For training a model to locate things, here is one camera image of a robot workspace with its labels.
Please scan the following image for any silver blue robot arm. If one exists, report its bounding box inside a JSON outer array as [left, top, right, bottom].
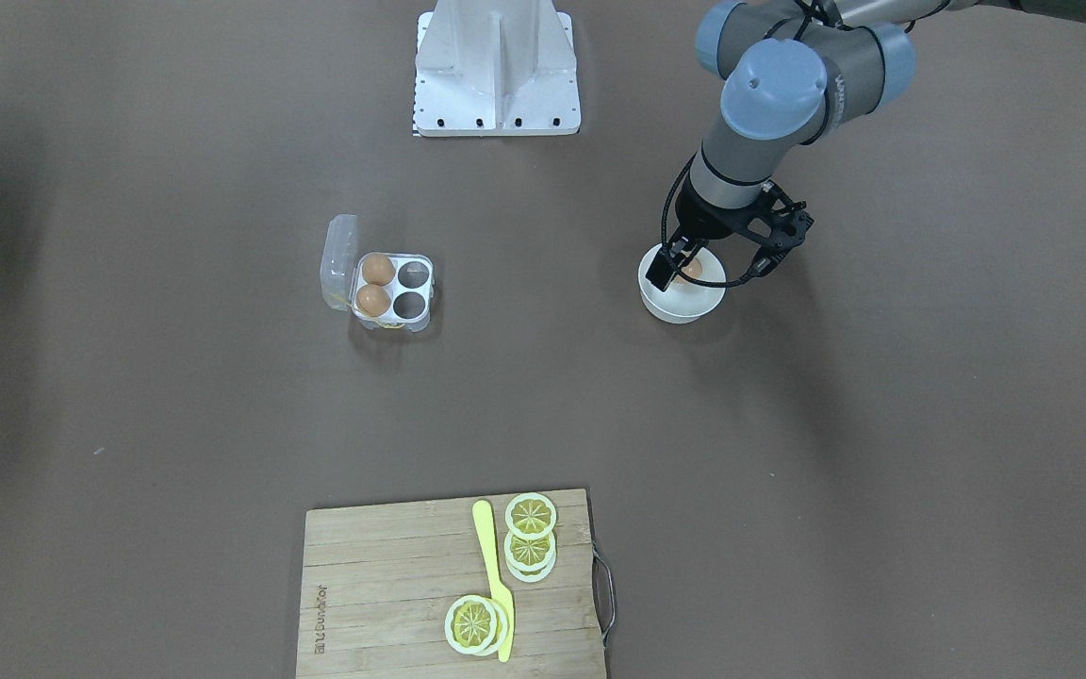
[[658, 1, 970, 276]]

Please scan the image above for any lemon slice near blade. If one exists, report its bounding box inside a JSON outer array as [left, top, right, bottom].
[[443, 594, 510, 657]]

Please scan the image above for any black braided camera cable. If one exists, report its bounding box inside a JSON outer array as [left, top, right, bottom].
[[660, 151, 780, 290]]

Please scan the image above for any yellow plastic knife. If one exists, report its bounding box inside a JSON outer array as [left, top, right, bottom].
[[471, 499, 516, 663]]

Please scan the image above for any brown egg upper slot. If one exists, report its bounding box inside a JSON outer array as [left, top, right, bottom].
[[359, 251, 397, 287]]

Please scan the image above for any lemon slice lower pair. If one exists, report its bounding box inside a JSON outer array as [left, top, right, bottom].
[[503, 533, 557, 583]]

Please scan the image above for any brown egg from bowl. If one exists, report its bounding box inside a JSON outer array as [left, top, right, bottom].
[[677, 257, 703, 282]]

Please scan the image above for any wooden cutting board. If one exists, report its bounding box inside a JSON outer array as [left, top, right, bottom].
[[296, 489, 613, 678]]

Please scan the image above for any lemon slice top pair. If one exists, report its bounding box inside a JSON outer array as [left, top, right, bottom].
[[503, 491, 559, 540]]

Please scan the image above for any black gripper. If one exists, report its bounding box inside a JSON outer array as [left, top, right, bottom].
[[647, 179, 762, 291]]

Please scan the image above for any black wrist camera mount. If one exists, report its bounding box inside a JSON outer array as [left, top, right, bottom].
[[743, 180, 815, 278]]

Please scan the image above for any lemon slice pair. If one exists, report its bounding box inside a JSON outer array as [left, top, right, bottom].
[[503, 533, 557, 583], [503, 491, 559, 540]]

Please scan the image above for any brown egg slot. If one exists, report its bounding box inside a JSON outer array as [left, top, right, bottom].
[[354, 284, 391, 319], [359, 251, 397, 287]]

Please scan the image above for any clear plastic egg box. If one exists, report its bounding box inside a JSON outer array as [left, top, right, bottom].
[[319, 214, 435, 334]]

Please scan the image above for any white pedestal column base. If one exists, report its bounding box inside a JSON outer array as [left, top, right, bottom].
[[411, 1, 582, 138]]

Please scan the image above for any white ceramic bowl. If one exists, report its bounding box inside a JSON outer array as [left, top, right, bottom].
[[637, 244, 727, 325]]

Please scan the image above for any brown egg lower slot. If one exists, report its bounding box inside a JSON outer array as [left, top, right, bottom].
[[354, 284, 391, 319]]

